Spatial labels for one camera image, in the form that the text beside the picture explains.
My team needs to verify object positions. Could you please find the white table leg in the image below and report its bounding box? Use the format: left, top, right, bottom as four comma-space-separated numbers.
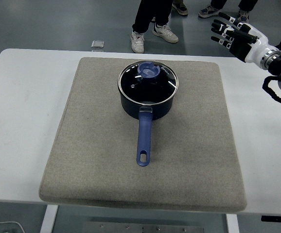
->
225, 213, 240, 233
40, 205, 58, 233

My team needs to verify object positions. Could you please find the person with brown shoe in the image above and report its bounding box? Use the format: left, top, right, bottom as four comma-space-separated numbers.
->
172, 0, 189, 16

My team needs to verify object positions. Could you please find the white rounded object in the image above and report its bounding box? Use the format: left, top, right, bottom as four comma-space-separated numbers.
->
0, 221, 23, 233

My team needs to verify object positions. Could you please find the person with white shoes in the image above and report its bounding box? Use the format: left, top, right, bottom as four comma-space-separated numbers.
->
130, 0, 179, 54

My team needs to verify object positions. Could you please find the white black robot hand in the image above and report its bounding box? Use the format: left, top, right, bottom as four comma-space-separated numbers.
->
210, 12, 277, 66

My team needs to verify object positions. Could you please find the person with grey sneakers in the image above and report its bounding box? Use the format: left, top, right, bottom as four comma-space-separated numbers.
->
198, 0, 259, 24

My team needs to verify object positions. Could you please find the grey metal plate with screws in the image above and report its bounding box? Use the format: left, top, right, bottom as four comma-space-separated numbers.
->
83, 221, 206, 233

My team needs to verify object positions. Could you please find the dark blue long-handled pot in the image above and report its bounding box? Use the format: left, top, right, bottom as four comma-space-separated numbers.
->
119, 89, 175, 167

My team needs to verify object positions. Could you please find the beige fabric mat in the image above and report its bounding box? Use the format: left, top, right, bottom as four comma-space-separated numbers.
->
38, 57, 248, 216

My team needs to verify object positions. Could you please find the black table control panel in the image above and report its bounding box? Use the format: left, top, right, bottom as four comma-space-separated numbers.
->
261, 215, 281, 222

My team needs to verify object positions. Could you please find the glass lid with blue knob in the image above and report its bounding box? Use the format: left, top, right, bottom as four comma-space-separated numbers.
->
117, 60, 179, 105

